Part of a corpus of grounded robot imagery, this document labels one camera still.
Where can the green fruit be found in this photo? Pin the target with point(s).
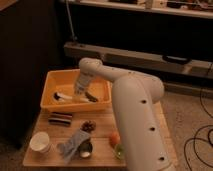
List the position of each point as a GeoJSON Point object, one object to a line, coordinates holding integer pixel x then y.
{"type": "Point", "coordinates": [119, 152]}

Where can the orange fruit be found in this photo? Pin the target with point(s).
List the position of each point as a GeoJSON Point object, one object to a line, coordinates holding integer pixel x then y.
{"type": "Point", "coordinates": [114, 138]}

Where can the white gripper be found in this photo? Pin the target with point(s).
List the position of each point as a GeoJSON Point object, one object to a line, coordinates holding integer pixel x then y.
{"type": "Point", "coordinates": [82, 82]}

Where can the brown pine cone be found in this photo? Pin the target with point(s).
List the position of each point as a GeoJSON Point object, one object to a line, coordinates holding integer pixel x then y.
{"type": "Point", "coordinates": [88, 126]}

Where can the grey metal rail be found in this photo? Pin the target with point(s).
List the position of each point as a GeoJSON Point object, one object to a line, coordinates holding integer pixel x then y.
{"type": "Point", "coordinates": [138, 59]}

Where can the grey cloth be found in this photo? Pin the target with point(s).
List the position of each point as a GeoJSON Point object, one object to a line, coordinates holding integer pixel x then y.
{"type": "Point", "coordinates": [69, 148]}

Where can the orange plastic tray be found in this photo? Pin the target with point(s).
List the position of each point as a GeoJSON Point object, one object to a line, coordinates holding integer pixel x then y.
{"type": "Point", "coordinates": [59, 88]}

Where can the striped black eraser block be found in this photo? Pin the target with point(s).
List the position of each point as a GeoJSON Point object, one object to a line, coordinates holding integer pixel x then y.
{"type": "Point", "coordinates": [60, 119]}

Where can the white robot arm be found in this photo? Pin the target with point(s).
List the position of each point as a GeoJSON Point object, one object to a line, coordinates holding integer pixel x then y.
{"type": "Point", "coordinates": [133, 97]}

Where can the wooden table board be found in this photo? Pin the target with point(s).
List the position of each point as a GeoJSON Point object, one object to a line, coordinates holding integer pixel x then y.
{"type": "Point", "coordinates": [102, 156]}

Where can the white paper cup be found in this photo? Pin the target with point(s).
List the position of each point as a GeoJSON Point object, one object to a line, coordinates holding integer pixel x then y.
{"type": "Point", "coordinates": [40, 142]}

